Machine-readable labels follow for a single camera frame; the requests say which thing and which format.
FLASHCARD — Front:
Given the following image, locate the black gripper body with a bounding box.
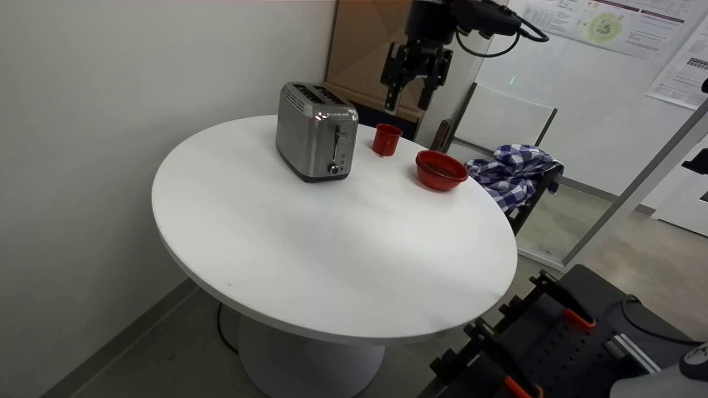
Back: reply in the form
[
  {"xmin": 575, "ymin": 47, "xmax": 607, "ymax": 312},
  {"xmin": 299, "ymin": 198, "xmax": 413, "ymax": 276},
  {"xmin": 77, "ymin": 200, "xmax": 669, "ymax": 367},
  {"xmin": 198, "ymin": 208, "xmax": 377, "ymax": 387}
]
[{"xmin": 402, "ymin": 30, "xmax": 448, "ymax": 68}]

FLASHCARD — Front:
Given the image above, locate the brown wooden board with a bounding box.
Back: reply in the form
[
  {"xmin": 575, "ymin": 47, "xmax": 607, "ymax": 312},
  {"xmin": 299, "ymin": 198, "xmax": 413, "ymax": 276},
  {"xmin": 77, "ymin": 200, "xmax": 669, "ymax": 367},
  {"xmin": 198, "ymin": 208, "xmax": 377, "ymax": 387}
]
[{"xmin": 324, "ymin": 0, "xmax": 491, "ymax": 126}]

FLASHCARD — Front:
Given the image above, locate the red cup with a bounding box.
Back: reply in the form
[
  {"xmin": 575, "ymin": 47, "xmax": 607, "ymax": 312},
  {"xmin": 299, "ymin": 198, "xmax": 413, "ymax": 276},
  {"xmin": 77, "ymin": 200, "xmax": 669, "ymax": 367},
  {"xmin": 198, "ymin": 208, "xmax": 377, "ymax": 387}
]
[{"xmin": 369, "ymin": 122, "xmax": 406, "ymax": 159}]

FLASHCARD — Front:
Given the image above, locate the red bowl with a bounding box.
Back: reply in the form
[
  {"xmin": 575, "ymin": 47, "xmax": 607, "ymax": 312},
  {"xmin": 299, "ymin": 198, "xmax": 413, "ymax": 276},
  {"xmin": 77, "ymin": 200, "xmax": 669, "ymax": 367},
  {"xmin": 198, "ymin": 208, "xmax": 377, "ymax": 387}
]
[{"xmin": 413, "ymin": 148, "xmax": 471, "ymax": 195}]

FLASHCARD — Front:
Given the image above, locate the silver metal toaster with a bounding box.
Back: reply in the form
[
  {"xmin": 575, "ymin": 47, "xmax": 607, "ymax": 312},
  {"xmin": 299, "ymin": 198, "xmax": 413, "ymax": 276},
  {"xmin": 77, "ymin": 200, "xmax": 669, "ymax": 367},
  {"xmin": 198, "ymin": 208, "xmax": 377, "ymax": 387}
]
[{"xmin": 274, "ymin": 80, "xmax": 360, "ymax": 183}]

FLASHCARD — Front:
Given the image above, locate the blue white checkered cloth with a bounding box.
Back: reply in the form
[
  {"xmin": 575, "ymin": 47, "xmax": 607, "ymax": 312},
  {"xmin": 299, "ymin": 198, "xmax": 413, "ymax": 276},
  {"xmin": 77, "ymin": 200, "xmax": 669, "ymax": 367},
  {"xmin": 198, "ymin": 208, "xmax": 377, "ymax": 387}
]
[{"xmin": 465, "ymin": 142, "xmax": 564, "ymax": 218}]

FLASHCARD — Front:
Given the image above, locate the grey metal pole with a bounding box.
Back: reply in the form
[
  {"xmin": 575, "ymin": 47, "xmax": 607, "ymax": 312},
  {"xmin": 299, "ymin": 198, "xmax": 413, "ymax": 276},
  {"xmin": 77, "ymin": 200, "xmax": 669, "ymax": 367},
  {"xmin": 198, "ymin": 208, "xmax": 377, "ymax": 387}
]
[{"xmin": 563, "ymin": 97, "xmax": 708, "ymax": 271}]

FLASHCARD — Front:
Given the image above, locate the orange workbench clamp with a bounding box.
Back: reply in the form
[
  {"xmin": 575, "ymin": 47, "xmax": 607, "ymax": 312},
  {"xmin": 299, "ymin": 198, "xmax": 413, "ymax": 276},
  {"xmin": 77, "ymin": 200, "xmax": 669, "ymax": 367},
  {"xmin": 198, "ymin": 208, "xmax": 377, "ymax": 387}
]
[
  {"xmin": 502, "ymin": 375, "xmax": 546, "ymax": 398},
  {"xmin": 563, "ymin": 307, "xmax": 599, "ymax": 333}
]

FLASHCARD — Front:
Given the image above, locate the black folding workbench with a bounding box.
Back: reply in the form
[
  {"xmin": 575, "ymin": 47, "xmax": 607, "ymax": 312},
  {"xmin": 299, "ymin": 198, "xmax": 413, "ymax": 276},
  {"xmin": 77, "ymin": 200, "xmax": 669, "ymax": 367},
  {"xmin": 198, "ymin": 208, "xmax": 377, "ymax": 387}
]
[{"xmin": 418, "ymin": 263, "xmax": 708, "ymax": 398}]

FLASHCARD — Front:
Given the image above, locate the grey device with black knob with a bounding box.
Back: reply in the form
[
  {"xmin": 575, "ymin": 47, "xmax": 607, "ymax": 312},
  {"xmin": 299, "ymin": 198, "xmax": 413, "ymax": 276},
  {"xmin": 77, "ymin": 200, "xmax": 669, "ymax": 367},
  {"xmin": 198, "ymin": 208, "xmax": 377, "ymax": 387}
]
[{"xmin": 609, "ymin": 340, "xmax": 708, "ymax": 398}]

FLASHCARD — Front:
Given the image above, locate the chair with dark frame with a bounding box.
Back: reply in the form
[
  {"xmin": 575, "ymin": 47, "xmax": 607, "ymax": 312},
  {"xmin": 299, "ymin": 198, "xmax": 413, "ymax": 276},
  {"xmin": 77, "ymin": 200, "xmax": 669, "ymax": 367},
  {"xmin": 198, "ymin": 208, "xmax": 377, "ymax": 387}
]
[{"xmin": 429, "ymin": 82, "xmax": 567, "ymax": 236}]

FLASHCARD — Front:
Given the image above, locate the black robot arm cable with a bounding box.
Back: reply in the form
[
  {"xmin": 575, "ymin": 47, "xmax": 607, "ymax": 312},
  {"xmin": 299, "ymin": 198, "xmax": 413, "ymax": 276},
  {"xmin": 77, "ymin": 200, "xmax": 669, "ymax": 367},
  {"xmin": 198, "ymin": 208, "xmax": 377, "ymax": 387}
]
[{"xmin": 453, "ymin": 15, "xmax": 552, "ymax": 59}]

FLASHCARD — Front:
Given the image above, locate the large white wall poster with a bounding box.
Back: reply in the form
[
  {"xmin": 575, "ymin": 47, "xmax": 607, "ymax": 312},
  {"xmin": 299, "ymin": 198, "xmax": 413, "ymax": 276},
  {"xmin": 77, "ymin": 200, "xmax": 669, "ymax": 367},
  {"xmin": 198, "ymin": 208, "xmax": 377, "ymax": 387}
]
[{"xmin": 507, "ymin": 0, "xmax": 708, "ymax": 63}]

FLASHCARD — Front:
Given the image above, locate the small white wall poster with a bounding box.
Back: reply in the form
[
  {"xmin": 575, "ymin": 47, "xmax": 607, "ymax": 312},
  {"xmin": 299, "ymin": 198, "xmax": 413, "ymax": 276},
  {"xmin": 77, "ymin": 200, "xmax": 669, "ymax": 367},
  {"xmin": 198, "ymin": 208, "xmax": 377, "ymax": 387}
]
[{"xmin": 646, "ymin": 34, "xmax": 708, "ymax": 113}]

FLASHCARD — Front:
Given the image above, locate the white table pedestal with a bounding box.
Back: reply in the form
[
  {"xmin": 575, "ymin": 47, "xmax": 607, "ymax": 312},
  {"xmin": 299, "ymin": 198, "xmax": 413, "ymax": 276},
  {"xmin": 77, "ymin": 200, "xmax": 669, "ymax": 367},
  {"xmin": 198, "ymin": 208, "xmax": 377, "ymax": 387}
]
[{"xmin": 236, "ymin": 312, "xmax": 387, "ymax": 398}]

